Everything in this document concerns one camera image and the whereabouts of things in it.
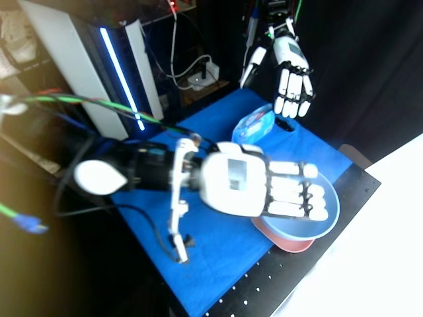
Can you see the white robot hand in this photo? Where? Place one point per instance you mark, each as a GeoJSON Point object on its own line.
{"type": "Point", "coordinates": [231, 178]}
{"type": "Point", "coordinates": [292, 82]}

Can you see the blue table cloth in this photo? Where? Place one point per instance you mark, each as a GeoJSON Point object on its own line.
{"type": "Point", "coordinates": [211, 251]}

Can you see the light blue bowl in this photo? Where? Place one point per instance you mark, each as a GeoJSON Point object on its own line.
{"type": "Point", "coordinates": [297, 228]}

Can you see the pink square plate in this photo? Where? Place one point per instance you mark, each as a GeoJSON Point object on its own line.
{"type": "Point", "coordinates": [291, 244]}

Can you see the white power adapter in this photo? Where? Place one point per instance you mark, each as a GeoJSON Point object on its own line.
{"type": "Point", "coordinates": [200, 81]}

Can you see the black perforated board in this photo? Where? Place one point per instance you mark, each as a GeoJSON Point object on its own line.
{"type": "Point", "coordinates": [297, 280]}

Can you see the white tower with blue light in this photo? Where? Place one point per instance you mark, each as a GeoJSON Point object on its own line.
{"type": "Point", "coordinates": [82, 66]}

